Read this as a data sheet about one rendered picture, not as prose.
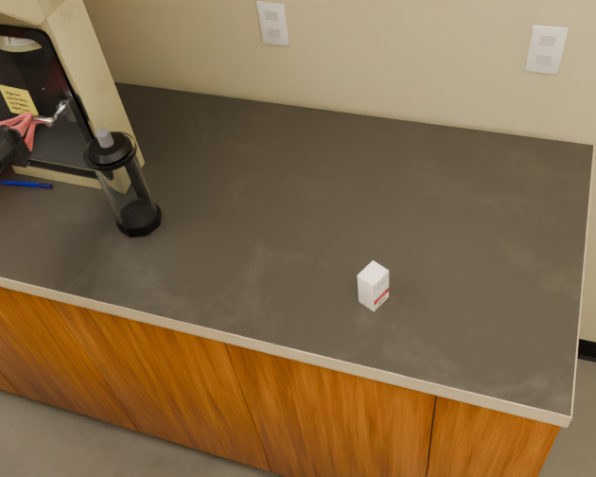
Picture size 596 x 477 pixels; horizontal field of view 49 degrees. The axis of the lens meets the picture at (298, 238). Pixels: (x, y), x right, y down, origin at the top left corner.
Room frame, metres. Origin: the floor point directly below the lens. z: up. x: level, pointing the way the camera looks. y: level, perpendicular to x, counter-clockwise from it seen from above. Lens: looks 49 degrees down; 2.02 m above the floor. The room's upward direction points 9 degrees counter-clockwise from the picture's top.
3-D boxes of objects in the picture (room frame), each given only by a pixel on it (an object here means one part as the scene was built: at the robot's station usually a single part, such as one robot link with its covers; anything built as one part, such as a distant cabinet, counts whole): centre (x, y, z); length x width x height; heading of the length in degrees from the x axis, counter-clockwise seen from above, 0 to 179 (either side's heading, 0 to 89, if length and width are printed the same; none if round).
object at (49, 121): (1.16, 0.49, 1.20); 0.10 x 0.05 x 0.03; 64
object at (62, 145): (1.22, 0.54, 1.19); 0.30 x 0.01 x 0.40; 64
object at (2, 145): (1.06, 0.57, 1.20); 0.07 x 0.07 x 0.10; 64
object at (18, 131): (1.12, 0.53, 1.20); 0.09 x 0.07 x 0.07; 154
